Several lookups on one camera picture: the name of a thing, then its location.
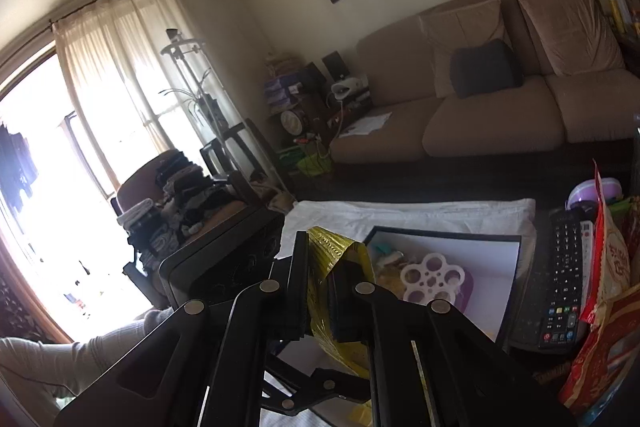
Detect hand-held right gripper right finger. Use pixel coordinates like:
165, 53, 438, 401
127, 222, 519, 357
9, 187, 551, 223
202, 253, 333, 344
329, 265, 577, 427

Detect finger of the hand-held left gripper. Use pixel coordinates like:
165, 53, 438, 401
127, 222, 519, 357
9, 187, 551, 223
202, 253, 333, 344
260, 352, 373, 416

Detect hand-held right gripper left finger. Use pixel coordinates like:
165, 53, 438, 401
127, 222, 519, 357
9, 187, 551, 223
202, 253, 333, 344
54, 231, 309, 427

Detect yellow snack packet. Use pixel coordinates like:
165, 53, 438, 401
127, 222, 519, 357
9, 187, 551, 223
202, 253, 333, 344
306, 227, 375, 379

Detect black framed white tray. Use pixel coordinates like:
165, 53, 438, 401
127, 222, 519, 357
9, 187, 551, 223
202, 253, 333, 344
362, 224, 524, 346

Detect person's left forearm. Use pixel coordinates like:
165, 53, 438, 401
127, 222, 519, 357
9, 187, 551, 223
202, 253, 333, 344
0, 307, 173, 410

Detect dark wooden desktop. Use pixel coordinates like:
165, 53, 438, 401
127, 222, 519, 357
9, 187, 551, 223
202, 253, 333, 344
505, 199, 601, 408

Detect pile of folded clothes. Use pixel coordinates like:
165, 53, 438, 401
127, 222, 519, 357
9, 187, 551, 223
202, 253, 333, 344
117, 150, 252, 269

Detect white flower-shaped plastic mould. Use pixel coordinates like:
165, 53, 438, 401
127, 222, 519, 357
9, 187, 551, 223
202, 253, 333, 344
399, 252, 467, 308

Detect white tablecloth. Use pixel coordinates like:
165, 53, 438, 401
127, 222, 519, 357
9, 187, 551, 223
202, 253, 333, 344
262, 198, 537, 427

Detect dark wooden chair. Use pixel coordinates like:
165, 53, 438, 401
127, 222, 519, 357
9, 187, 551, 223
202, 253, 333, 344
199, 119, 297, 204

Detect brown armchair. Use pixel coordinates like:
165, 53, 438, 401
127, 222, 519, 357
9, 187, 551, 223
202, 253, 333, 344
110, 150, 202, 229

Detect green bag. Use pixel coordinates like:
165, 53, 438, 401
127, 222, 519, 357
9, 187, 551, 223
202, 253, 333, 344
294, 146, 334, 178

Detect round tin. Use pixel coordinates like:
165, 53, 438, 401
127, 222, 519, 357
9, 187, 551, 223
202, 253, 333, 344
279, 107, 309, 136

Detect potted green plant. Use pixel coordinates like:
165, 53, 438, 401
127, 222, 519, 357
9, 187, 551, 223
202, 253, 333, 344
159, 69, 222, 128

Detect stack of purple boxes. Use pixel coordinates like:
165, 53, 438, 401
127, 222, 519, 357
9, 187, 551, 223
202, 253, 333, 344
263, 74, 301, 114

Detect white paper sheet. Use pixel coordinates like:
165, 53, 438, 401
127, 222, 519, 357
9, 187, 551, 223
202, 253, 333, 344
339, 112, 394, 138

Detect white electric kettle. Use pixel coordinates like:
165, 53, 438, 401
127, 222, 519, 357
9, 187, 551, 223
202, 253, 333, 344
329, 77, 369, 101

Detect metal coat stand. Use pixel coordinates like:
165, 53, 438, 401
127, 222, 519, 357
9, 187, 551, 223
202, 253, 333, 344
160, 28, 227, 144

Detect black remote control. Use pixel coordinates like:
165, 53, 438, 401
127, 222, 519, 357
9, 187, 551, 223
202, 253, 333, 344
509, 209, 594, 354

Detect sheer white curtain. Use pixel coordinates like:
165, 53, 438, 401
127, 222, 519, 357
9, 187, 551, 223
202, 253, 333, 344
52, 0, 262, 198

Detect dark hanging clothes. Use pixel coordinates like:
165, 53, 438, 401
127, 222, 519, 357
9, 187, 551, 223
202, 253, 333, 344
0, 121, 42, 214

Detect black speaker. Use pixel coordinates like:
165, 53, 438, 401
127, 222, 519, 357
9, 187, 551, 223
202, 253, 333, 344
322, 51, 347, 81

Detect brown sofa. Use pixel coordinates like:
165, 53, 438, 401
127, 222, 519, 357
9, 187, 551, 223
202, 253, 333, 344
329, 0, 640, 166

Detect white remote control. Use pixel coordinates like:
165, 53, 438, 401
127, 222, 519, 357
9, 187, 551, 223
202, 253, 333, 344
578, 219, 597, 309

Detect red snack bag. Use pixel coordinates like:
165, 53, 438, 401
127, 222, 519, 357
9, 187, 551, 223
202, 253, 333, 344
558, 159, 640, 426

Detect purple round container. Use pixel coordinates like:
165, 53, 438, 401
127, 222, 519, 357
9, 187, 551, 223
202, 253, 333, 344
567, 177, 624, 211

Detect dark blue cushion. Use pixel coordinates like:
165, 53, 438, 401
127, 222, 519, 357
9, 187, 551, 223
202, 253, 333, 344
449, 39, 524, 100

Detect yellow bottle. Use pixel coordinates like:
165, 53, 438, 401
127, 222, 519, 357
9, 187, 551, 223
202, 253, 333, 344
607, 0, 629, 34

